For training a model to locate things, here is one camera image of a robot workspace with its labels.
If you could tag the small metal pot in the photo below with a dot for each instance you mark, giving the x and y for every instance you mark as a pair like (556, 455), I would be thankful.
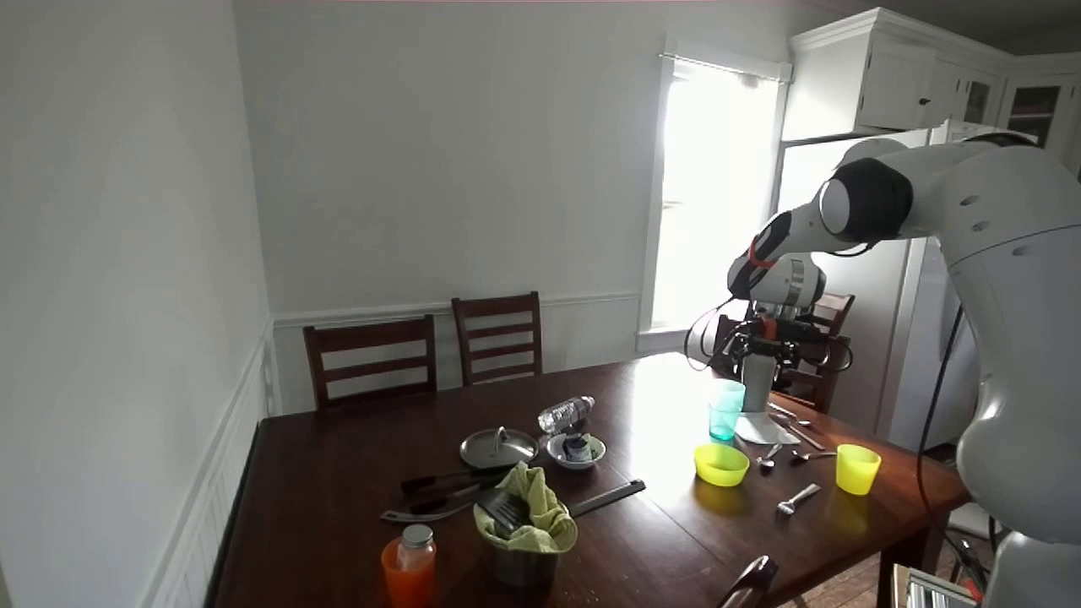
(523, 567)

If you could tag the white tall cabinet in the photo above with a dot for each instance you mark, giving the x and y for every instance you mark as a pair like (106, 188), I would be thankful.
(865, 79)

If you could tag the bright window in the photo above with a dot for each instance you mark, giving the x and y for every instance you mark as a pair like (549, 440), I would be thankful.
(712, 205)

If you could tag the orange bottle with white cap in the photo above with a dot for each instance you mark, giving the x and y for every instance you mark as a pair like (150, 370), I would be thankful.
(410, 576)

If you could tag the silver metal fork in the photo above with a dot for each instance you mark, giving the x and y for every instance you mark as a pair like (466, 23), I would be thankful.
(788, 416)

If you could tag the yellow plastic bowl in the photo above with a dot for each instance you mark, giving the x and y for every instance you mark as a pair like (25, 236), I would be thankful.
(722, 466)

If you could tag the yellow cloth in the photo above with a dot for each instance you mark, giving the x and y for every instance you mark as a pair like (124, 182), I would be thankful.
(543, 508)

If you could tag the clear plastic water bottle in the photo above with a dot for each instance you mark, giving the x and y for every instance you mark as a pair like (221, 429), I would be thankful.
(565, 412)

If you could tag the translucent green plastic cup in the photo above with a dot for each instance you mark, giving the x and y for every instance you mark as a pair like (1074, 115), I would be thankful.
(725, 420)

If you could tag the small silver spoon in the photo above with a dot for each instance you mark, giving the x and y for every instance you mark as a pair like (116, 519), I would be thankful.
(768, 457)

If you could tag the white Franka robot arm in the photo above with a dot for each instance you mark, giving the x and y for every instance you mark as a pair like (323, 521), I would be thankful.
(1016, 280)

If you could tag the small yellow plastic cup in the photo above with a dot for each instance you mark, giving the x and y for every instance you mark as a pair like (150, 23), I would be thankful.
(857, 475)

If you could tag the small white patterned bowl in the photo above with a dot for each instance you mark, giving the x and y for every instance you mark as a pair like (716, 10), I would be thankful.
(577, 455)

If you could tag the large silver spoon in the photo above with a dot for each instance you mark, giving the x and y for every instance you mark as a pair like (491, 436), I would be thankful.
(800, 498)

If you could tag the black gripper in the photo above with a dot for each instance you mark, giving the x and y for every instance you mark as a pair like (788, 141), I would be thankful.
(779, 340)

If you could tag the black kitchen tongs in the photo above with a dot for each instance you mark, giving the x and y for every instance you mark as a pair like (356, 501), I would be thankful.
(442, 487)

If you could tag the glass pot lid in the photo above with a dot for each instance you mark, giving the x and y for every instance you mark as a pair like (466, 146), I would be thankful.
(493, 450)

